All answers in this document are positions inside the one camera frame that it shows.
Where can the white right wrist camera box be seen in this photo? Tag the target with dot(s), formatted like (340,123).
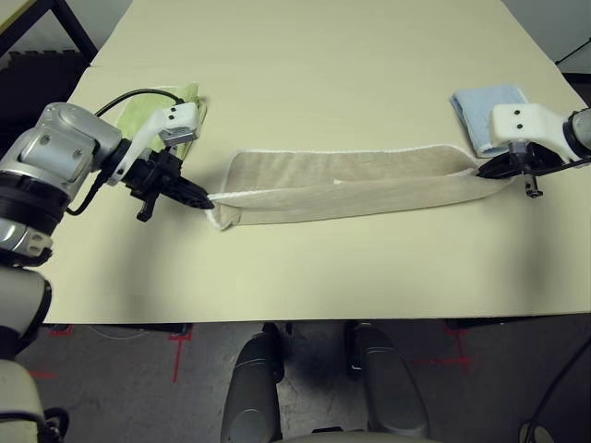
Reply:
(517,120)

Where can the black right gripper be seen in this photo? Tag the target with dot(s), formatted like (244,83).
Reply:
(535,161)

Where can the grey robot leg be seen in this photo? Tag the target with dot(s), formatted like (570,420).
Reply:
(251,392)
(388,387)

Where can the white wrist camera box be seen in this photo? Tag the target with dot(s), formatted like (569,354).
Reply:
(517,120)
(177,117)

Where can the red floor tape strip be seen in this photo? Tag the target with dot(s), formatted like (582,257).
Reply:
(44,374)

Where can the grey robot left leg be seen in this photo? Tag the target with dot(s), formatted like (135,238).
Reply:
(251,392)

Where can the black foam floor mat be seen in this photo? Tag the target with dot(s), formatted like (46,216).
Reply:
(41,74)

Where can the round grey robot hip cap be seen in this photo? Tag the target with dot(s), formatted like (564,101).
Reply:
(538,434)

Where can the grey robot right leg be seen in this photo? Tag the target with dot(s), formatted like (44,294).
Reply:
(388,387)

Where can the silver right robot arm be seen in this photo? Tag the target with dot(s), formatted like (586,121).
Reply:
(582,134)

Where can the folded blue towel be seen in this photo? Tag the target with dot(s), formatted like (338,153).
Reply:
(475,106)

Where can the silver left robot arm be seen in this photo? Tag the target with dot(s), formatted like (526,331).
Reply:
(60,147)

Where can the beige towel white trim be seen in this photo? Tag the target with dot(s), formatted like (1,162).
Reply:
(323,171)

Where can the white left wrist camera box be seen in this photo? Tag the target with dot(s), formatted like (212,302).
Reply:
(177,117)

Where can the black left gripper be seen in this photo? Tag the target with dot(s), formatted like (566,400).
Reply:
(154,177)

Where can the folded green towel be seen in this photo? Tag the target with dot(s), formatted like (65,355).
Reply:
(138,115)

